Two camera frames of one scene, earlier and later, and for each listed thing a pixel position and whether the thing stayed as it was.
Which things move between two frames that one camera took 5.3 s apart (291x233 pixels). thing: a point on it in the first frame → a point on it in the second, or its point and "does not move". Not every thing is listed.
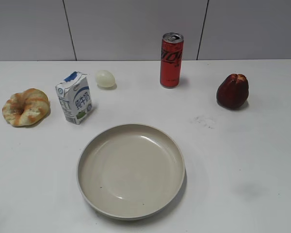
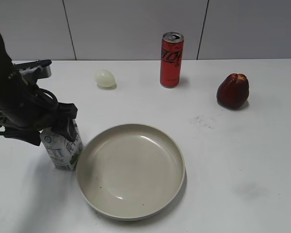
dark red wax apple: [233, 91] does not move
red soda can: [171, 59] does not move
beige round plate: [130, 172] does not move
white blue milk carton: [74, 93] → [65, 154]
